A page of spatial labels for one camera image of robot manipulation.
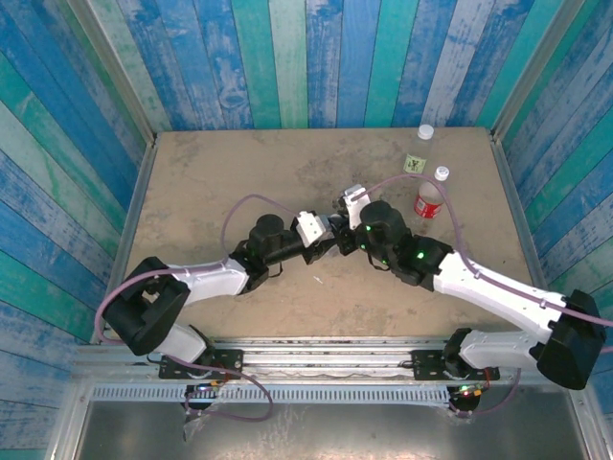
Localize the clear bottle red label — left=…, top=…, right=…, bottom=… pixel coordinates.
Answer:
left=413, top=166, right=451, bottom=220

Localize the clear bottle green label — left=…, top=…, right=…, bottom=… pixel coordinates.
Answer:
left=401, top=124, right=437, bottom=177

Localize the shiny metal sheet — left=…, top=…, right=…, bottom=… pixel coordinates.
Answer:
left=71, top=400, right=590, bottom=460

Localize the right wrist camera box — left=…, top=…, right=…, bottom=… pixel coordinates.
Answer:
left=337, top=184, right=371, bottom=232

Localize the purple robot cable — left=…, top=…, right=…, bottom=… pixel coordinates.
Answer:
left=94, top=194, right=278, bottom=422
left=356, top=172, right=613, bottom=418

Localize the aluminium table side rail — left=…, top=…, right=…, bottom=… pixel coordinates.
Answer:
left=488, top=133, right=567, bottom=346
left=90, top=138, right=159, bottom=344

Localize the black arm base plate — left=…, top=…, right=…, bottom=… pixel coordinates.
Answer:
left=157, top=348, right=244, bottom=381
left=411, top=349, right=501, bottom=382

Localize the aluminium mounting rail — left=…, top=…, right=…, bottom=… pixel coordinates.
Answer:
left=71, top=337, right=585, bottom=384

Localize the grey slotted cable duct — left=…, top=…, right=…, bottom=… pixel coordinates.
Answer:
left=90, top=385, right=454, bottom=406

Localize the grey metal frame post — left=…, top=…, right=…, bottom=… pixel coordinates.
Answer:
left=490, top=0, right=588, bottom=140
left=66, top=0, right=159, bottom=145

